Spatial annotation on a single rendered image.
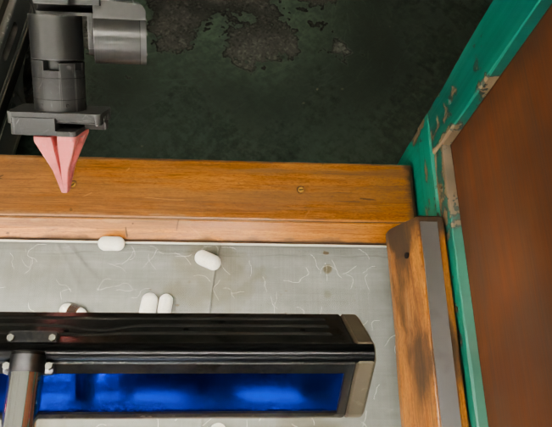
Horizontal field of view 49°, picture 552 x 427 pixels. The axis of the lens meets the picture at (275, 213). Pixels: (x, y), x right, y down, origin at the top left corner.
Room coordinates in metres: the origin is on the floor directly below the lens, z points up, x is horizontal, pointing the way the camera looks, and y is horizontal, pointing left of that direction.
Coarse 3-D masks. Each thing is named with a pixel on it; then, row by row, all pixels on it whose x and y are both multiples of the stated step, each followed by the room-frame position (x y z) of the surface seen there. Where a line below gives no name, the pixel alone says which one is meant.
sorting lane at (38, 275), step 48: (0, 240) 0.21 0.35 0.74; (48, 240) 0.23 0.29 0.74; (0, 288) 0.15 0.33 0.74; (48, 288) 0.16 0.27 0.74; (96, 288) 0.18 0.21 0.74; (144, 288) 0.19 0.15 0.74; (192, 288) 0.20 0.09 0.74; (240, 288) 0.22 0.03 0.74; (288, 288) 0.23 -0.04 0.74; (336, 288) 0.24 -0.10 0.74; (384, 288) 0.26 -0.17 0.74; (384, 336) 0.19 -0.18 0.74; (384, 384) 0.13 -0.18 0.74
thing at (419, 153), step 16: (416, 144) 0.47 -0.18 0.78; (400, 160) 0.48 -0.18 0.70; (416, 160) 0.44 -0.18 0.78; (432, 160) 0.41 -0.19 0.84; (416, 176) 0.42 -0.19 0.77; (432, 176) 0.39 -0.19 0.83; (416, 192) 0.40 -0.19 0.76; (432, 192) 0.37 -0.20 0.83; (416, 208) 0.38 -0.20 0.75; (432, 208) 0.35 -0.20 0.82
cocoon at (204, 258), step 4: (200, 252) 0.25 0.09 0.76; (204, 252) 0.25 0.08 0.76; (208, 252) 0.25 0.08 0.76; (196, 256) 0.24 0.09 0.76; (200, 256) 0.24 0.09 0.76; (204, 256) 0.24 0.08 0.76; (208, 256) 0.24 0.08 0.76; (212, 256) 0.25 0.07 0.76; (216, 256) 0.25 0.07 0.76; (196, 260) 0.24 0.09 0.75; (200, 260) 0.24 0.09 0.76; (204, 260) 0.24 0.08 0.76; (208, 260) 0.24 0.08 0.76; (212, 260) 0.24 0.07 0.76; (216, 260) 0.24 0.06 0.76; (200, 264) 0.23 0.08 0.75; (204, 264) 0.23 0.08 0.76; (208, 264) 0.23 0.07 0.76; (212, 264) 0.23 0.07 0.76; (216, 264) 0.24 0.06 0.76; (208, 268) 0.23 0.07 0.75; (212, 268) 0.23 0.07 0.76; (216, 268) 0.23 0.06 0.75
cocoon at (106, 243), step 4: (104, 236) 0.24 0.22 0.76; (108, 236) 0.24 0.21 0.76; (112, 236) 0.24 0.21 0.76; (116, 236) 0.25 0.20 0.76; (100, 240) 0.24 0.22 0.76; (104, 240) 0.24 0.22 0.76; (108, 240) 0.24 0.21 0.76; (112, 240) 0.24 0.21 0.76; (116, 240) 0.24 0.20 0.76; (120, 240) 0.24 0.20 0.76; (100, 244) 0.23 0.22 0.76; (104, 244) 0.23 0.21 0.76; (108, 244) 0.23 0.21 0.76; (112, 244) 0.23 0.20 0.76; (116, 244) 0.23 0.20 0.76; (120, 244) 0.24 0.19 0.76; (124, 244) 0.24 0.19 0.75; (100, 248) 0.23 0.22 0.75; (104, 248) 0.23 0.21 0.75; (108, 248) 0.23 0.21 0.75; (112, 248) 0.23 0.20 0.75; (116, 248) 0.23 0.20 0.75; (120, 248) 0.23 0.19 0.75
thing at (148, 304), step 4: (148, 292) 0.18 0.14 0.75; (144, 296) 0.17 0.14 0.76; (148, 296) 0.17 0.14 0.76; (152, 296) 0.18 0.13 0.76; (144, 300) 0.17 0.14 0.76; (148, 300) 0.17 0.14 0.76; (152, 300) 0.17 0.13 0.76; (156, 300) 0.17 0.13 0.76; (144, 304) 0.16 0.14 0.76; (148, 304) 0.16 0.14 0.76; (152, 304) 0.17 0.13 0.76; (156, 304) 0.17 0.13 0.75; (140, 308) 0.16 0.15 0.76; (144, 308) 0.16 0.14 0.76; (148, 308) 0.16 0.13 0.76; (152, 308) 0.16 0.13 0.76; (140, 312) 0.15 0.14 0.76; (144, 312) 0.15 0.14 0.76; (148, 312) 0.15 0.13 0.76; (152, 312) 0.16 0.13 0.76
